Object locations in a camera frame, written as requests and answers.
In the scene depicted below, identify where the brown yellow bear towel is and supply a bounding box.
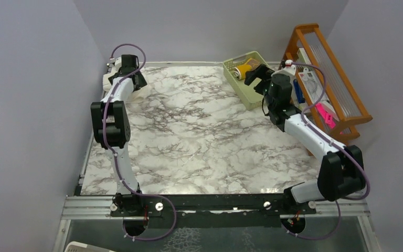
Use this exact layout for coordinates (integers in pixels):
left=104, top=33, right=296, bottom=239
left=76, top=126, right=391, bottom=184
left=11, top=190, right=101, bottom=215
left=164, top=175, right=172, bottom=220
left=232, top=58, right=261, bottom=80

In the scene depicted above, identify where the cream white towel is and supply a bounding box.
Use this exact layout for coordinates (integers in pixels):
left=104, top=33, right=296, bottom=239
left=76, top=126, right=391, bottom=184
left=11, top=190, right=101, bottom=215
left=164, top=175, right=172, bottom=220
left=102, top=73, right=146, bottom=103

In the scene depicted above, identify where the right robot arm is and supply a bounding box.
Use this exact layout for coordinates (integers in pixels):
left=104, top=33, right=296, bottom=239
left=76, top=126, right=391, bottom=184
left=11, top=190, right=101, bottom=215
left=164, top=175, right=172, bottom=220
left=244, top=60, right=371, bottom=214

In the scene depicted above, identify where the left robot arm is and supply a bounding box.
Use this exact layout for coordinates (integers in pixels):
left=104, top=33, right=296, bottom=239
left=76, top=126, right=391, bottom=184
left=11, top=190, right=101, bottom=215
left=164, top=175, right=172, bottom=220
left=90, top=55, right=147, bottom=195

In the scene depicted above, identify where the light green plastic basket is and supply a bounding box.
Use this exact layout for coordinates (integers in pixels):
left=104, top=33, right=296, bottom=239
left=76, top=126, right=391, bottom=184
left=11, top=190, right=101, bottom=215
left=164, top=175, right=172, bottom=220
left=222, top=51, right=269, bottom=110

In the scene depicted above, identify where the blue item on rack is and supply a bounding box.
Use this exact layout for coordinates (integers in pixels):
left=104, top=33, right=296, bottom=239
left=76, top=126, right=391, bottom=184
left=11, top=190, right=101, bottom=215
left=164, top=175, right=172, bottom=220
left=293, top=79, right=305, bottom=104

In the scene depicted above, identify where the white packaged item on rack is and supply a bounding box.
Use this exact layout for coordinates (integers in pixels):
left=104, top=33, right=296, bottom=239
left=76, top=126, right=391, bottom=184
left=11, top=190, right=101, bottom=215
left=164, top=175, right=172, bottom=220
left=298, top=68, right=323, bottom=103

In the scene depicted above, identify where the small box on rack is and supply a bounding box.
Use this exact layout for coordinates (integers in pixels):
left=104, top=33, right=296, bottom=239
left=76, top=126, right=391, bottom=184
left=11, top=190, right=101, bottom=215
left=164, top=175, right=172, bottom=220
left=296, top=47, right=311, bottom=65

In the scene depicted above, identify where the pink item on rack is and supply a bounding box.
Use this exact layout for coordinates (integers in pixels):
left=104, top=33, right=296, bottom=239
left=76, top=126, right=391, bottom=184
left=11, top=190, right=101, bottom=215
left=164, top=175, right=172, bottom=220
left=315, top=102, right=338, bottom=129

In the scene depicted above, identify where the orange wooden rack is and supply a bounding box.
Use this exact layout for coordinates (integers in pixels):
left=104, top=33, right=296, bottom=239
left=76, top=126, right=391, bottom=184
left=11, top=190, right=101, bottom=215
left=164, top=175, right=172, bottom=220
left=282, top=23, right=373, bottom=144

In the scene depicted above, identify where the white bin corner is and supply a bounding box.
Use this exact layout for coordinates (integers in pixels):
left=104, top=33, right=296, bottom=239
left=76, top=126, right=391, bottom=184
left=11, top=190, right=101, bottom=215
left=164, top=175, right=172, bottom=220
left=64, top=241, right=114, bottom=252

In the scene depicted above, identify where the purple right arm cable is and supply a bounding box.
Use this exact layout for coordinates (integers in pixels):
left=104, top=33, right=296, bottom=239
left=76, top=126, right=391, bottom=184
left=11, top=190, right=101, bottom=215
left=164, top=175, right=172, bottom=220
left=280, top=59, right=372, bottom=242

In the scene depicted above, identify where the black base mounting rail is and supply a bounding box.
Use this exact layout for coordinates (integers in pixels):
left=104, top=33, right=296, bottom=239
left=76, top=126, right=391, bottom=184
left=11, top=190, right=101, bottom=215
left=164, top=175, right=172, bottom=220
left=110, top=193, right=316, bottom=229

